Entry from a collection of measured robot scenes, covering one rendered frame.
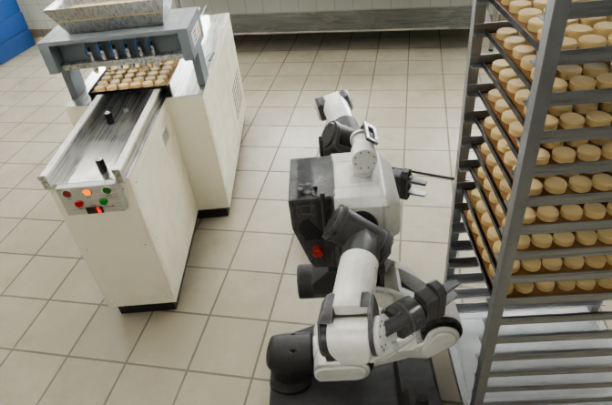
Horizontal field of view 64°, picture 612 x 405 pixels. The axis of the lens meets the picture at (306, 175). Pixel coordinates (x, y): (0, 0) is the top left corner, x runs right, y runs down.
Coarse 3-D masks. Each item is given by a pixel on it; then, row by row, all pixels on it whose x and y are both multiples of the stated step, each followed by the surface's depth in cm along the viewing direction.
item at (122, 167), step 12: (156, 96) 238; (144, 108) 228; (156, 108) 237; (144, 120) 219; (132, 132) 211; (144, 132) 218; (132, 144) 203; (120, 156) 196; (132, 156) 202; (120, 168) 189; (120, 180) 191
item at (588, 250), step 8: (560, 248) 125; (568, 248) 125; (576, 248) 125; (584, 248) 125; (592, 248) 125; (600, 248) 125; (608, 248) 125; (496, 256) 129; (520, 256) 126; (528, 256) 126; (536, 256) 126; (544, 256) 126; (552, 256) 126; (560, 256) 126; (568, 256) 126; (576, 256) 126; (584, 256) 126
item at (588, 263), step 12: (468, 192) 164; (480, 204) 156; (480, 216) 154; (492, 228) 146; (492, 240) 145; (516, 264) 134; (528, 264) 134; (540, 264) 134; (552, 264) 133; (564, 264) 135; (576, 264) 133; (588, 264) 134; (600, 264) 132
